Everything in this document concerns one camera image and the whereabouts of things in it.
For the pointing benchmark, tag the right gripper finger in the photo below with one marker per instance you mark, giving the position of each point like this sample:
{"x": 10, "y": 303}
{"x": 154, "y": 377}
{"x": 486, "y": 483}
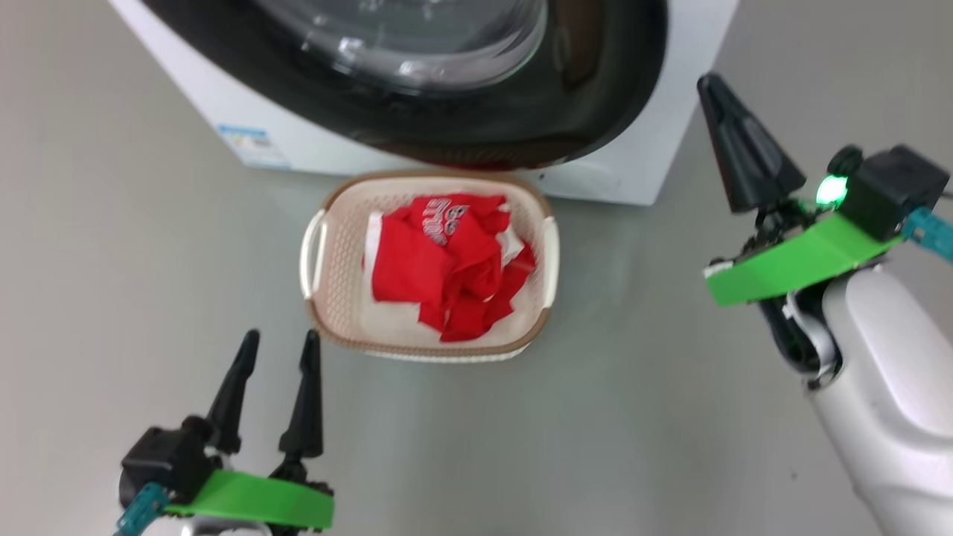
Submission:
{"x": 748, "y": 156}

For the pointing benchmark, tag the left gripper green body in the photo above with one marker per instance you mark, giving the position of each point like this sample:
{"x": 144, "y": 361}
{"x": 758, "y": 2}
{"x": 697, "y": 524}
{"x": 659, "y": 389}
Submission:
{"x": 260, "y": 500}

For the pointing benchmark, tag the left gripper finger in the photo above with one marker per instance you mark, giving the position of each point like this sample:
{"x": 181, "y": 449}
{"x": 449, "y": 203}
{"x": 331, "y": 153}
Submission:
{"x": 307, "y": 409}
{"x": 234, "y": 402}

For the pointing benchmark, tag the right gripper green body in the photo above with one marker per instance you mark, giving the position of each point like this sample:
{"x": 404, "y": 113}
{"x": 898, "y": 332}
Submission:
{"x": 804, "y": 260}

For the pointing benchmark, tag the washing machine door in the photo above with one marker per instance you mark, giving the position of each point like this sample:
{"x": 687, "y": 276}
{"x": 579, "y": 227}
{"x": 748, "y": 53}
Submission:
{"x": 595, "y": 89}

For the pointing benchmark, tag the red and white garment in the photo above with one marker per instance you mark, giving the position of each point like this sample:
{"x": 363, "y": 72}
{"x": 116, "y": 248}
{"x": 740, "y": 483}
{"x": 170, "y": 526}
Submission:
{"x": 432, "y": 268}

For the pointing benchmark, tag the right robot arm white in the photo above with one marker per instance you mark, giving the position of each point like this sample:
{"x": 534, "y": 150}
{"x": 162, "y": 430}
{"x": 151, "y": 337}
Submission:
{"x": 893, "y": 387}

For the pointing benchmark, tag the white front-load washing machine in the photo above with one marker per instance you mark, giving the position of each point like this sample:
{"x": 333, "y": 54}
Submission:
{"x": 670, "y": 112}

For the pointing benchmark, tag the cream perforated laundry basket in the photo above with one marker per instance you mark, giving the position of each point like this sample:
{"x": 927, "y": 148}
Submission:
{"x": 339, "y": 246}

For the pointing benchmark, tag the round white filter cover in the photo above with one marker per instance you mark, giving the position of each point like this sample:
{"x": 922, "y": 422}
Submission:
{"x": 584, "y": 179}

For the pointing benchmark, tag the blue energy label sticker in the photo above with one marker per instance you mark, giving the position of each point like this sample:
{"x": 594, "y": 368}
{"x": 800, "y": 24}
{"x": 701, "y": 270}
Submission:
{"x": 253, "y": 147}

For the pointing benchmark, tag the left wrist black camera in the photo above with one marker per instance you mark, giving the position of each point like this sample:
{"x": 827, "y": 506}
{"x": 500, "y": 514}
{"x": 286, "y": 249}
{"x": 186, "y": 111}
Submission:
{"x": 167, "y": 461}

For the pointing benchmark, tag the wrist black camera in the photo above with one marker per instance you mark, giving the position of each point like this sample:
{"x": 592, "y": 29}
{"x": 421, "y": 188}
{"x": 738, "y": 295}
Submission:
{"x": 893, "y": 190}
{"x": 167, "y": 461}

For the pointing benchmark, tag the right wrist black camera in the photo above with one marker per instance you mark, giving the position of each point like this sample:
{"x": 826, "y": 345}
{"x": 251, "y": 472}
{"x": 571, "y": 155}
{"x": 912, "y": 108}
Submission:
{"x": 893, "y": 190}

